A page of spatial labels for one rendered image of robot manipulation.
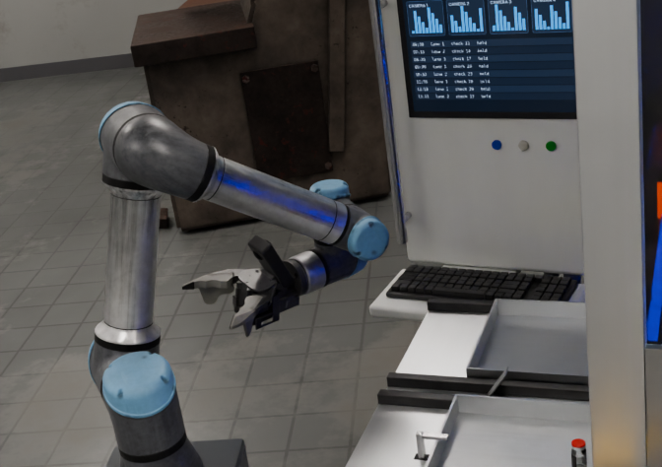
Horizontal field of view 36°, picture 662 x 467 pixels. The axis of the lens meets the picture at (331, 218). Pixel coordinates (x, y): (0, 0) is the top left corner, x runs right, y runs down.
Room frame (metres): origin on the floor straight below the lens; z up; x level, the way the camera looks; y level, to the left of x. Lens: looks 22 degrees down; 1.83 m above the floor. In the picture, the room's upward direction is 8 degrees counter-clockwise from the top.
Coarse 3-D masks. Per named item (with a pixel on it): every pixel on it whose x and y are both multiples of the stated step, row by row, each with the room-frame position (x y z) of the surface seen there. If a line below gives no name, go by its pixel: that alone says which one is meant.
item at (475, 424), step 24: (456, 408) 1.41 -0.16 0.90; (480, 408) 1.41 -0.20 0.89; (504, 408) 1.39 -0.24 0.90; (528, 408) 1.38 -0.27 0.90; (552, 408) 1.36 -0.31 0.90; (576, 408) 1.35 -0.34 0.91; (456, 432) 1.37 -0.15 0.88; (480, 432) 1.36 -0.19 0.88; (504, 432) 1.35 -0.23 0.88; (528, 432) 1.34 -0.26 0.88; (552, 432) 1.33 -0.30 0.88; (576, 432) 1.32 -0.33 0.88; (432, 456) 1.27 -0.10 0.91; (456, 456) 1.30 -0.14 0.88; (480, 456) 1.29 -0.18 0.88; (504, 456) 1.29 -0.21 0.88; (528, 456) 1.28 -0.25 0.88; (552, 456) 1.27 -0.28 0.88
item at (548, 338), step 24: (504, 312) 1.73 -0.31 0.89; (528, 312) 1.71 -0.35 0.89; (552, 312) 1.70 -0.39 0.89; (576, 312) 1.68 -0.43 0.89; (480, 336) 1.60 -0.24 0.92; (504, 336) 1.65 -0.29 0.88; (528, 336) 1.64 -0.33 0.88; (552, 336) 1.62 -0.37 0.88; (576, 336) 1.61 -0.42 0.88; (480, 360) 1.58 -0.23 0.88; (504, 360) 1.57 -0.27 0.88; (528, 360) 1.55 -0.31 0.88; (552, 360) 1.54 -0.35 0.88; (576, 360) 1.53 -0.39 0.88; (576, 384) 1.43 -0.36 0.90
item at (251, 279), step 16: (240, 272) 1.66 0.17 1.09; (256, 272) 1.66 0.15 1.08; (240, 288) 1.63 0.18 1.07; (256, 288) 1.61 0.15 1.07; (288, 288) 1.70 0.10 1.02; (304, 288) 1.66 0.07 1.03; (240, 304) 1.65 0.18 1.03; (272, 304) 1.62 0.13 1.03; (288, 304) 1.67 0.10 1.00; (256, 320) 1.60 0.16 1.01; (272, 320) 1.63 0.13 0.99
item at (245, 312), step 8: (256, 296) 1.59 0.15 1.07; (248, 304) 1.56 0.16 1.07; (256, 304) 1.56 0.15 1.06; (240, 312) 1.54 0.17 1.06; (248, 312) 1.54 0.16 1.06; (232, 320) 1.52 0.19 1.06; (240, 320) 1.53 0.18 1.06; (248, 320) 1.54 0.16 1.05; (232, 328) 1.52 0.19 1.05; (248, 328) 1.55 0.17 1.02
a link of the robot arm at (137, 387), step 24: (120, 360) 1.51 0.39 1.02; (144, 360) 1.50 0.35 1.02; (120, 384) 1.44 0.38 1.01; (144, 384) 1.44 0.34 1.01; (168, 384) 1.46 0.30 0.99; (120, 408) 1.43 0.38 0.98; (144, 408) 1.42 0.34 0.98; (168, 408) 1.44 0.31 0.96; (120, 432) 1.43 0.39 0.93; (144, 432) 1.42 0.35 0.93; (168, 432) 1.43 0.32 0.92
